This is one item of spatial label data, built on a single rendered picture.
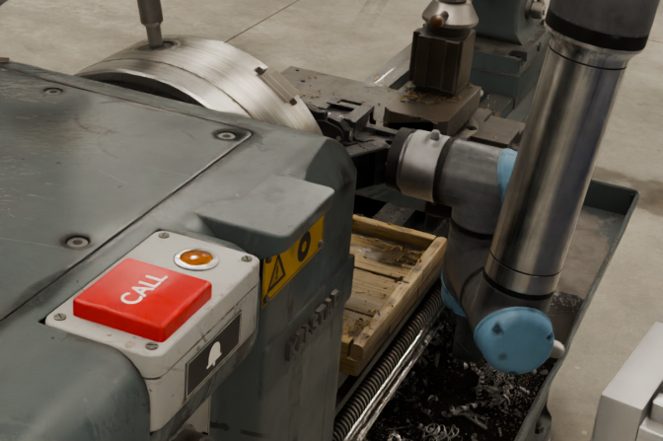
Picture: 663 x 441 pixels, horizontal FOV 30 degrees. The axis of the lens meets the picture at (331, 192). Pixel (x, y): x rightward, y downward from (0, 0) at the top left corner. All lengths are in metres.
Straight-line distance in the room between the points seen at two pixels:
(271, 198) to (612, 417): 0.31
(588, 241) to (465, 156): 1.18
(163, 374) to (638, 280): 2.93
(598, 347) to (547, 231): 2.01
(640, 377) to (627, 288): 2.53
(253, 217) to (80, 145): 0.17
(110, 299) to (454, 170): 0.68
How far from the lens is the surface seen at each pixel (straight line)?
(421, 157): 1.34
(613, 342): 3.25
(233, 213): 0.84
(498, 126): 1.81
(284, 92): 1.21
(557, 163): 1.19
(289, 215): 0.85
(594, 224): 2.57
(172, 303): 0.71
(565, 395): 3.00
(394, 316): 1.45
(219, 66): 1.18
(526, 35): 2.34
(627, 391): 0.97
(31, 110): 1.01
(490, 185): 1.32
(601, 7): 1.13
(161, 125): 0.98
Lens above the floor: 1.63
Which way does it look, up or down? 25 degrees down
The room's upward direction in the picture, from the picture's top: 5 degrees clockwise
